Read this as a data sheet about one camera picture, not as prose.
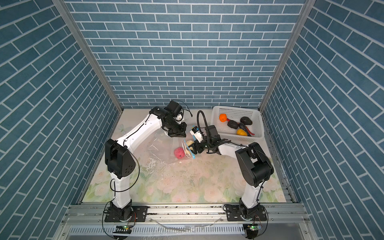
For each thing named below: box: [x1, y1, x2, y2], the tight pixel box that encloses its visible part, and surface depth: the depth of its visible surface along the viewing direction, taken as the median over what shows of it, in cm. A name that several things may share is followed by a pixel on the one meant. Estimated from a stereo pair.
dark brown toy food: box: [227, 120, 239, 130], surface depth 109 cm
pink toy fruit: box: [174, 147, 186, 159], surface depth 92 cm
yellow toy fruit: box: [236, 128, 248, 136], surface depth 102 cm
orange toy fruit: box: [219, 113, 228, 123], surface depth 113 cm
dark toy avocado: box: [240, 116, 253, 126], surface depth 110 cm
